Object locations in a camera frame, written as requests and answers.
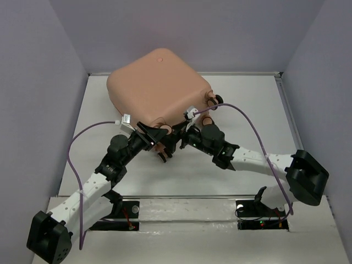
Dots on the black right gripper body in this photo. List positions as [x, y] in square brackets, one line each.
[194, 138]

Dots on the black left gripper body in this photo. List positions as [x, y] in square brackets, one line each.
[136, 143]

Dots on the pink hard-shell suitcase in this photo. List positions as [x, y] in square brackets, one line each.
[158, 88]

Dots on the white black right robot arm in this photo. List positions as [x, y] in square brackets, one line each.
[299, 177]

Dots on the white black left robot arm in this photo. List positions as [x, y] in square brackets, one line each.
[52, 233]

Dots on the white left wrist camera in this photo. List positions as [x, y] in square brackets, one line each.
[124, 124]

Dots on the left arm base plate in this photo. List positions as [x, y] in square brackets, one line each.
[123, 219]

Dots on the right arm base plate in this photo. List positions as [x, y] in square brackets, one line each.
[255, 216]

